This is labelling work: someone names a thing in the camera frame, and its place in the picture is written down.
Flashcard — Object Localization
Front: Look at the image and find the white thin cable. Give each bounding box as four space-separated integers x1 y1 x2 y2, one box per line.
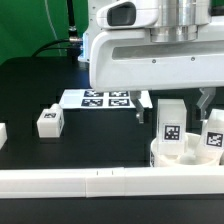
44 0 63 57

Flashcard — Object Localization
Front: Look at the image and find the black cable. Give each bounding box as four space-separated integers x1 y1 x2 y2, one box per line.
31 0 84 58

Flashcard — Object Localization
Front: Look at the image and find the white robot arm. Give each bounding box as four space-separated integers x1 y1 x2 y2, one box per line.
79 0 224 118

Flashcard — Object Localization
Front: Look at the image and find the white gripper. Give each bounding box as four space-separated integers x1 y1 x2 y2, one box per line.
87 0 224 124

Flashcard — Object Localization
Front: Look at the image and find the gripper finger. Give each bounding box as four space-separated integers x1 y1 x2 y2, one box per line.
197 87 216 120

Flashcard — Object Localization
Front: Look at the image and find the white front fence bar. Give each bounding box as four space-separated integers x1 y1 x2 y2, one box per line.
0 166 224 199

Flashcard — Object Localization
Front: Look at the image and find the white marker sheet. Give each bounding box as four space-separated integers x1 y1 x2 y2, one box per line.
58 88 154 110

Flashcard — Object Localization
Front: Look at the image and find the white left fence bar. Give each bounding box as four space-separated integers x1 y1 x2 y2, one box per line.
0 123 7 150

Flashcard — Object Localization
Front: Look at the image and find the white fence bar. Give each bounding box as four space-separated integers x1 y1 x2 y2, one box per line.
0 166 224 199
0 123 7 150

